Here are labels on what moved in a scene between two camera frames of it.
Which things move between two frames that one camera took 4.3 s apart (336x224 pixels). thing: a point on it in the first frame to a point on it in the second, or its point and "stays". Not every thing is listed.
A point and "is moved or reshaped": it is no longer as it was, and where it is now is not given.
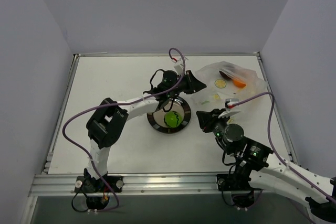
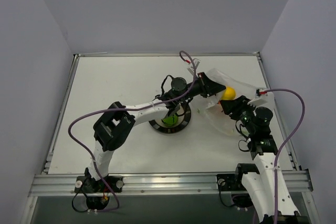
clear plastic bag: [225, 80] is moved or reshaped
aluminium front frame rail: [64, 184] stays
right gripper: [210, 121] to [237, 109]
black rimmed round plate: [156, 118] stays
